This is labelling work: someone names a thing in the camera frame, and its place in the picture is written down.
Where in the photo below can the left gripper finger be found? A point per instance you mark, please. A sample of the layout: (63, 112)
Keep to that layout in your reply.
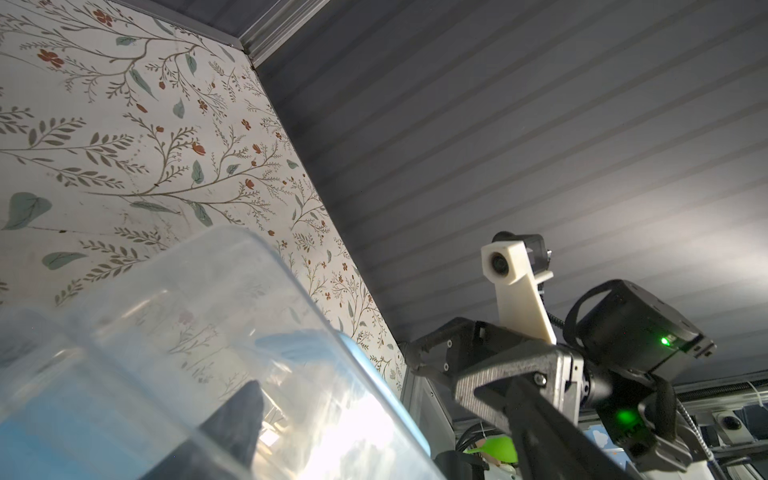
(220, 436)

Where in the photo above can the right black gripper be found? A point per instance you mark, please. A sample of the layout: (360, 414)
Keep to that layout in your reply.
(529, 388)

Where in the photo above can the light blue plastic tool box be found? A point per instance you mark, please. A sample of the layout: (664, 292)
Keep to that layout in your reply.
(216, 311)

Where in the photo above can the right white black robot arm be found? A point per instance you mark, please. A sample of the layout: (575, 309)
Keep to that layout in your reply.
(589, 396)

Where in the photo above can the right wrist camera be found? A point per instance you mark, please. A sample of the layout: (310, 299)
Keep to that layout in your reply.
(517, 265)

